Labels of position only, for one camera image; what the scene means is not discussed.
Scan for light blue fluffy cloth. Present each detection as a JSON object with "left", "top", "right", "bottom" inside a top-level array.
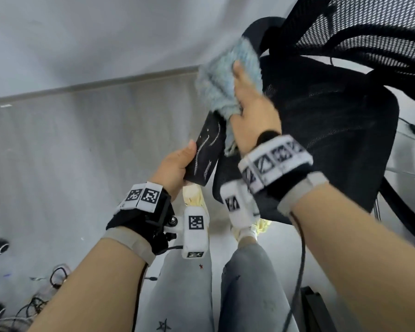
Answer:
[{"left": 195, "top": 37, "right": 263, "bottom": 157}]

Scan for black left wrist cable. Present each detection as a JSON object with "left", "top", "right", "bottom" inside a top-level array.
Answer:
[{"left": 131, "top": 262, "right": 150, "bottom": 332}]

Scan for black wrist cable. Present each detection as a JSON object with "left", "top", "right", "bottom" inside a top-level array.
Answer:
[
  {"left": 283, "top": 211, "right": 307, "bottom": 332},
  {"left": 131, "top": 262, "right": 150, "bottom": 332}
]

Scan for person's left forearm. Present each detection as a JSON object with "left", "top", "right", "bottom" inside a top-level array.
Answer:
[{"left": 28, "top": 237, "right": 149, "bottom": 332}]

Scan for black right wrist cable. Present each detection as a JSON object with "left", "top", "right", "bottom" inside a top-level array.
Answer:
[{"left": 283, "top": 211, "right": 307, "bottom": 332}]

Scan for right wrist tracker with markers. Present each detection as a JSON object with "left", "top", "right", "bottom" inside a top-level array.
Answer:
[{"left": 219, "top": 134, "right": 330, "bottom": 233}]

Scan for black mesh office chair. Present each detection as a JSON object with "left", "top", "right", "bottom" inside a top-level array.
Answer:
[{"left": 185, "top": 0, "right": 415, "bottom": 254}]

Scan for left wrist tracker with markers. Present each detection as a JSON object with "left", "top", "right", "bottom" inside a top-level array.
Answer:
[{"left": 105, "top": 181, "right": 211, "bottom": 260}]

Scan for yellow slipper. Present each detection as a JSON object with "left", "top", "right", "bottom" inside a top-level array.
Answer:
[
  {"left": 230, "top": 218, "right": 271, "bottom": 240},
  {"left": 182, "top": 183, "right": 207, "bottom": 208}
]

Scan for person's right forearm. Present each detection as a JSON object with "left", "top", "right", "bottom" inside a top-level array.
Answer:
[{"left": 290, "top": 183, "right": 415, "bottom": 332}]

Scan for yellow right slipper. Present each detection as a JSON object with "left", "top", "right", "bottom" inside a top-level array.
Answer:
[{"left": 230, "top": 218, "right": 271, "bottom": 240}]

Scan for person's right hand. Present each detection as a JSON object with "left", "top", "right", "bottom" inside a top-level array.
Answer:
[{"left": 230, "top": 61, "right": 283, "bottom": 157}]

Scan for black frame piece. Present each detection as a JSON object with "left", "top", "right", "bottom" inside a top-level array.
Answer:
[{"left": 299, "top": 286, "right": 333, "bottom": 332}]

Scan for yellow left slipper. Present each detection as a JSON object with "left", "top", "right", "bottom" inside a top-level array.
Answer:
[{"left": 182, "top": 183, "right": 207, "bottom": 208}]

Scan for wrist tracker with markers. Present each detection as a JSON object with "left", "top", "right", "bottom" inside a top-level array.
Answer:
[
  {"left": 105, "top": 181, "right": 211, "bottom": 260},
  {"left": 219, "top": 134, "right": 330, "bottom": 233}
]

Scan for tangle of floor cables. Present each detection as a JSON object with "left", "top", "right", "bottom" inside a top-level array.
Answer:
[{"left": 0, "top": 263, "right": 72, "bottom": 332}]

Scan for grey star print trousers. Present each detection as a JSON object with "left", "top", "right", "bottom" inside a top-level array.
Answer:
[{"left": 138, "top": 243, "right": 292, "bottom": 332}]

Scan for person's left hand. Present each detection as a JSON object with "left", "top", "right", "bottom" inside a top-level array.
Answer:
[{"left": 149, "top": 140, "right": 198, "bottom": 202}]

